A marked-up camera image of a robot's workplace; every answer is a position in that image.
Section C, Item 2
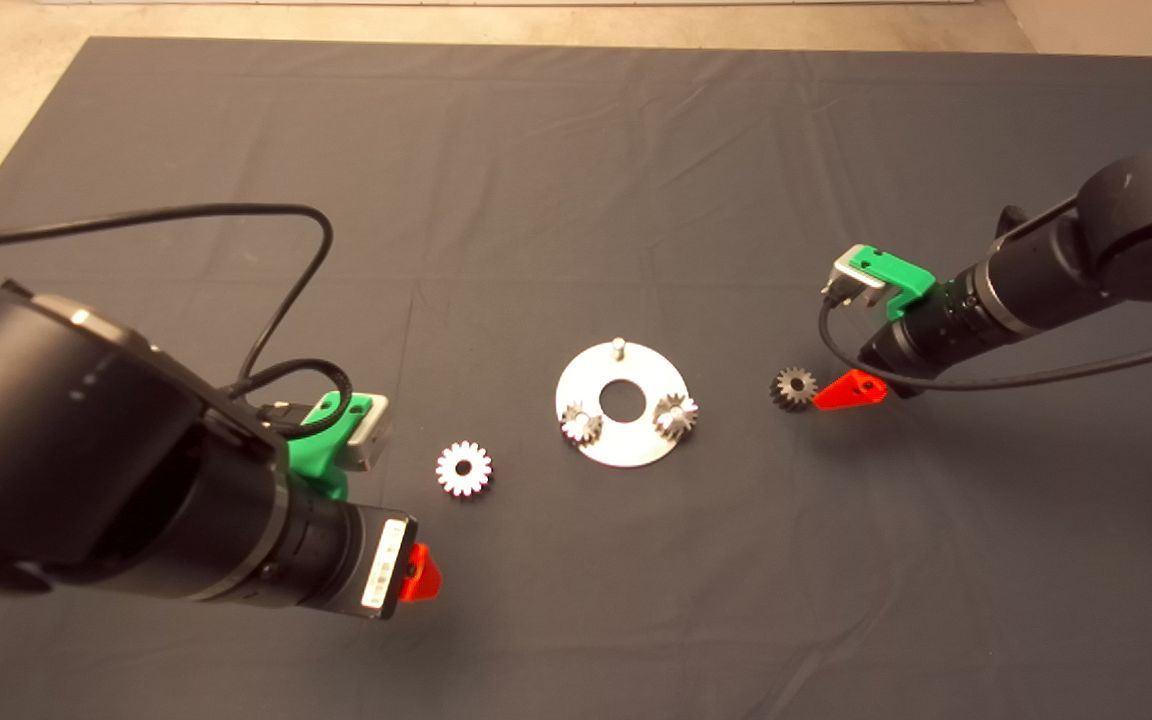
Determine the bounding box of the black left camera cable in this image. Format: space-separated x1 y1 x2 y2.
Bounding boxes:
0 203 354 441

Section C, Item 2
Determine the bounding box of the round metal plate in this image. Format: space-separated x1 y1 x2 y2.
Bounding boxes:
554 338 690 468

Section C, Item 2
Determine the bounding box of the white gear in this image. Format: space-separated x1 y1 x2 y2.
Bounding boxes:
435 440 494 499

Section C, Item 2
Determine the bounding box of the green right camera mount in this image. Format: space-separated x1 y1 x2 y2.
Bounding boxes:
848 245 937 321

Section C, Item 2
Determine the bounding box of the green left camera mount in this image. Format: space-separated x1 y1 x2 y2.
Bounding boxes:
286 392 375 501

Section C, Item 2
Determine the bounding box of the dark grey table cloth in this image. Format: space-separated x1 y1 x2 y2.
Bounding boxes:
0 36 1152 720

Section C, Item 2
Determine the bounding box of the silver camera box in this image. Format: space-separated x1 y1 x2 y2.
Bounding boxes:
822 247 887 308
341 393 392 473

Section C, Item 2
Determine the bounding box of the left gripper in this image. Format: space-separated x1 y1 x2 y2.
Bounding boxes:
336 502 444 621

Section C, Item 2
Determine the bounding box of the silver left camera box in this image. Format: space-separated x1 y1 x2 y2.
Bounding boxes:
341 393 392 473

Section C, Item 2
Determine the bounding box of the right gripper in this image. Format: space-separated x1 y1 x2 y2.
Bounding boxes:
812 305 959 412

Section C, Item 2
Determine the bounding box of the small steel gear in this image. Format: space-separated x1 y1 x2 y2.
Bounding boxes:
653 393 700 441
561 403 604 448
770 366 819 413

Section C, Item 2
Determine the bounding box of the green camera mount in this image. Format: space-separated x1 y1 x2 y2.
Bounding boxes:
848 245 937 321
286 392 375 501

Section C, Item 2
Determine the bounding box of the silver right camera box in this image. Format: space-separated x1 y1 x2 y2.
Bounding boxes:
822 247 887 308

